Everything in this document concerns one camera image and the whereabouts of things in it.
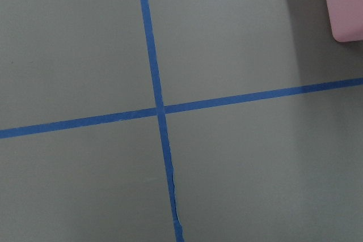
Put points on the pink plastic box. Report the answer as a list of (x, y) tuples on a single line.
[(346, 19)]

